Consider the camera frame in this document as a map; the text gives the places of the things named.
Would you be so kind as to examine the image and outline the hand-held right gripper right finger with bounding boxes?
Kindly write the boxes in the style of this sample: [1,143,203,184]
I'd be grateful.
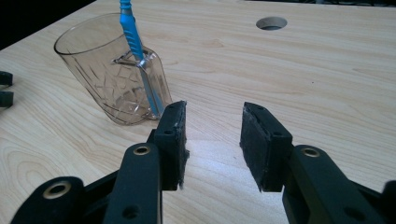
[239,101,388,224]

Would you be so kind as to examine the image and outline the round grey cable grommet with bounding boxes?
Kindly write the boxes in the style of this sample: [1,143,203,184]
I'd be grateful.
[255,16,289,32]

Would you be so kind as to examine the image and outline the blue toothbrush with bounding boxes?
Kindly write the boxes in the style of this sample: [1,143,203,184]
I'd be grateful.
[119,0,166,119]

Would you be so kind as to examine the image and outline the clear glass mug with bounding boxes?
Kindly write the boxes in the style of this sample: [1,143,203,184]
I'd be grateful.
[53,12,174,127]

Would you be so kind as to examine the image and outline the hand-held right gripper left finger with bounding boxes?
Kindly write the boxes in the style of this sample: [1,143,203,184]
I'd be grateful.
[102,100,191,224]

